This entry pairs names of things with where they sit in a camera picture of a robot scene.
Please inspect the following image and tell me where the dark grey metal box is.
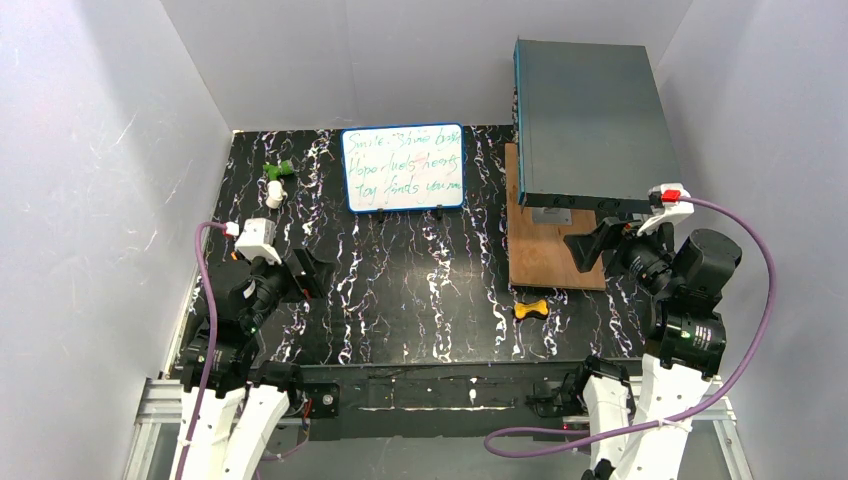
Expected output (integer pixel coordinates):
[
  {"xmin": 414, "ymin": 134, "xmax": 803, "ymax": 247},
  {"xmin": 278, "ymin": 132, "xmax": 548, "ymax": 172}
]
[{"xmin": 513, "ymin": 39, "xmax": 682, "ymax": 213}]

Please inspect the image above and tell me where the yellow bone shaped eraser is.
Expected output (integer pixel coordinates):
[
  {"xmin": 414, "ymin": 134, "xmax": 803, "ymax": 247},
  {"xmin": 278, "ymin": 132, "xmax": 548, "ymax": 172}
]
[{"xmin": 512, "ymin": 299, "xmax": 550, "ymax": 322}]

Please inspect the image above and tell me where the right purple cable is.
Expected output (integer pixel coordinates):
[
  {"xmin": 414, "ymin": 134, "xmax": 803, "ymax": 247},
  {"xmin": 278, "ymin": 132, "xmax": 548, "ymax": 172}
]
[{"xmin": 483, "ymin": 195, "xmax": 778, "ymax": 460}]

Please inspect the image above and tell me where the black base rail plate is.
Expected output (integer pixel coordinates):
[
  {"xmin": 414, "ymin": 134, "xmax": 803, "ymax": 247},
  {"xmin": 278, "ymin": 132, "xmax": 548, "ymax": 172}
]
[{"xmin": 301, "ymin": 360, "xmax": 585, "ymax": 441}]

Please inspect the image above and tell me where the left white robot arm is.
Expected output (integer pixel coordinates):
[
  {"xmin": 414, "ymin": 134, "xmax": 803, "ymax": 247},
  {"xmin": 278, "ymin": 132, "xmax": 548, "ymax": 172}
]
[{"xmin": 170, "ymin": 248, "xmax": 334, "ymax": 479}]

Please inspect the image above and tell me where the green white toy figure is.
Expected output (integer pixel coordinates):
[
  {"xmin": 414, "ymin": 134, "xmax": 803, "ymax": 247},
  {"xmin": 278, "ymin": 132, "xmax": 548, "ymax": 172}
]
[{"xmin": 263, "ymin": 160, "xmax": 294, "ymax": 210}]

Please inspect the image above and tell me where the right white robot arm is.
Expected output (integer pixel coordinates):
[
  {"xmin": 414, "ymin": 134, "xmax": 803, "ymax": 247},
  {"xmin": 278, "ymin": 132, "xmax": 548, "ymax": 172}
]
[{"xmin": 564, "ymin": 218, "xmax": 742, "ymax": 479}]

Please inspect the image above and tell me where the wooden board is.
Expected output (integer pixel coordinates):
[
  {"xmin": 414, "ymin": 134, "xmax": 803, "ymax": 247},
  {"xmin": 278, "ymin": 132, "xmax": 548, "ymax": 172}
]
[{"xmin": 504, "ymin": 143, "xmax": 606, "ymax": 291}]

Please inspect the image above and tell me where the wire whiteboard stand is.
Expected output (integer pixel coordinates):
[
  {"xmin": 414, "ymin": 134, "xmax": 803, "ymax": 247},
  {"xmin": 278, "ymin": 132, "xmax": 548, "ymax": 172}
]
[{"xmin": 374, "ymin": 205, "xmax": 445, "ymax": 224}]

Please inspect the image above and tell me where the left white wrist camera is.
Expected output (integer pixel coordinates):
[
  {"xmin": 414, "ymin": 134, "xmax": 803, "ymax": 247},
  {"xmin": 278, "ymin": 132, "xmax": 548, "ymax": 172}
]
[{"xmin": 225, "ymin": 218, "xmax": 282, "ymax": 265}]

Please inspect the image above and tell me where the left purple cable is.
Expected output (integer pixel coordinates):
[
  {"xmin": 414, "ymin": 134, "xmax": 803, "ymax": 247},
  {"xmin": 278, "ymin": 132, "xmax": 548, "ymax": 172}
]
[{"xmin": 173, "ymin": 221, "xmax": 313, "ymax": 480}]

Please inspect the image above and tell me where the blue framed whiteboard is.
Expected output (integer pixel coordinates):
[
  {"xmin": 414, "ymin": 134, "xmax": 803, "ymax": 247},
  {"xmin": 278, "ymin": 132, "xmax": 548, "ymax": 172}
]
[{"xmin": 340, "ymin": 123, "xmax": 465, "ymax": 214}]

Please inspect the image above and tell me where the purple cable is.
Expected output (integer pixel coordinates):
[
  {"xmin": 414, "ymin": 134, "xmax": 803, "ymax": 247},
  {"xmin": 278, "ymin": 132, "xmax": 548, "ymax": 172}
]
[
  {"xmin": 483, "ymin": 195, "xmax": 778, "ymax": 460},
  {"xmin": 173, "ymin": 221, "xmax": 313, "ymax": 480}
]

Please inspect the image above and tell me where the silver metal bracket plate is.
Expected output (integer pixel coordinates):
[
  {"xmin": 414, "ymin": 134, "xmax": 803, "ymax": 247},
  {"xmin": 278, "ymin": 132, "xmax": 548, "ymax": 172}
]
[{"xmin": 532, "ymin": 207, "xmax": 573, "ymax": 226}]

